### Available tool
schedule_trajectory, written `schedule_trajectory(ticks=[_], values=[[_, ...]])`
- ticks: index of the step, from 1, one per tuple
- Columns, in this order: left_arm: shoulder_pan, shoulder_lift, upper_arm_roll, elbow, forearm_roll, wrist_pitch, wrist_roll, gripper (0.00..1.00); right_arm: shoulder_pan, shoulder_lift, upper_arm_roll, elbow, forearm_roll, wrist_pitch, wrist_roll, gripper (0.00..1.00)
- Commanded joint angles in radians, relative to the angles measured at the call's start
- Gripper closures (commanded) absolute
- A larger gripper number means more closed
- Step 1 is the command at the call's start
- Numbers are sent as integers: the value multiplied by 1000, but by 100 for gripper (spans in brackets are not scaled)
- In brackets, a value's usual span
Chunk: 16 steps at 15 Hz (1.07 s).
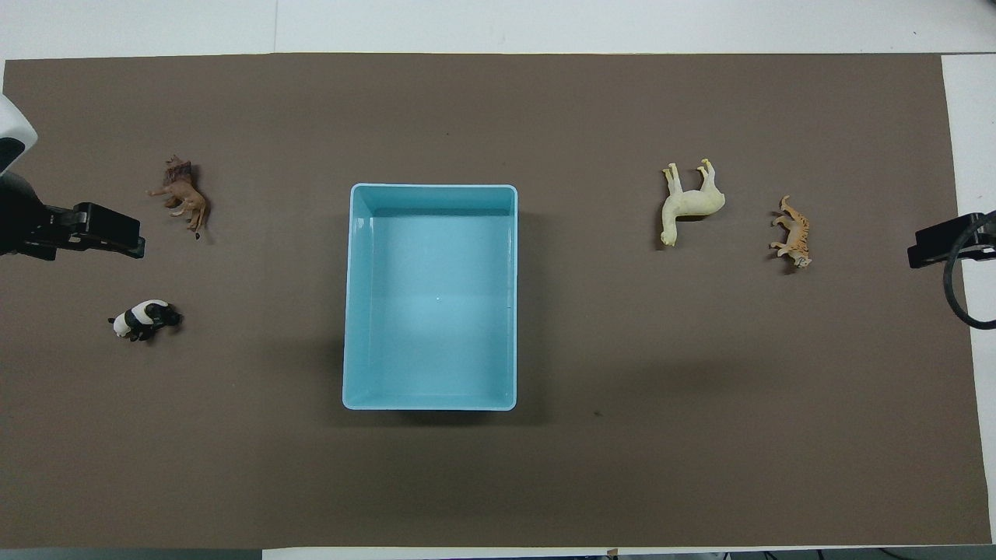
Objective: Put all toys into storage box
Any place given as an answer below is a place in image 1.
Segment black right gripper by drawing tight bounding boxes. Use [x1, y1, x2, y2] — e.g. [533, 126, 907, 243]
[907, 212, 996, 269]

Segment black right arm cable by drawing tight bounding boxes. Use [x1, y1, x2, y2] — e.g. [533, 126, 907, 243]
[943, 212, 996, 331]

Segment cream llama toy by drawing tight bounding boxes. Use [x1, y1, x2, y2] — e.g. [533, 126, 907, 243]
[660, 159, 727, 248]

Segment orange striped tiger toy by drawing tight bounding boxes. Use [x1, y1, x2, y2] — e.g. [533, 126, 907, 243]
[770, 195, 813, 270]

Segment brown lion toy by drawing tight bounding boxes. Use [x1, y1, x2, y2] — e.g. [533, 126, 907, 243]
[146, 155, 210, 240]

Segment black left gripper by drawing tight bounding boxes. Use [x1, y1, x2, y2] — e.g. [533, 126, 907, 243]
[0, 173, 146, 261]

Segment brown table mat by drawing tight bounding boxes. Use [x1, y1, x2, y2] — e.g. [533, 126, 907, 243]
[0, 52, 992, 550]

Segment light blue storage box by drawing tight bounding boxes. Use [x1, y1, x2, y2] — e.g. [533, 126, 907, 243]
[342, 184, 519, 411]

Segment black and white panda toy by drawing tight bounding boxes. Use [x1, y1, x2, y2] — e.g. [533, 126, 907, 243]
[108, 299, 184, 343]

